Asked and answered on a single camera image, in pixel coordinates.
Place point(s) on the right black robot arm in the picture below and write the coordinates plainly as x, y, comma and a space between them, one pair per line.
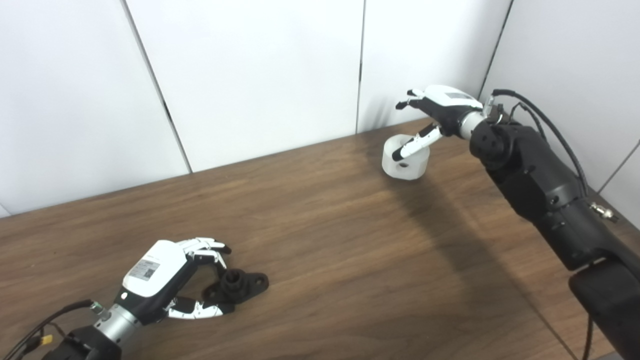
540, 180

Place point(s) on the black plastic holder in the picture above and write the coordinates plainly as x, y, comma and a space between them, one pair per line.
240, 285

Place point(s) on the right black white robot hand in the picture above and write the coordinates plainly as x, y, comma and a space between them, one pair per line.
445, 105

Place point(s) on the round white plastic piece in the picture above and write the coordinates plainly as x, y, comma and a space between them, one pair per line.
415, 167

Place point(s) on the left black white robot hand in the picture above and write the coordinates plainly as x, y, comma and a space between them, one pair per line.
155, 270

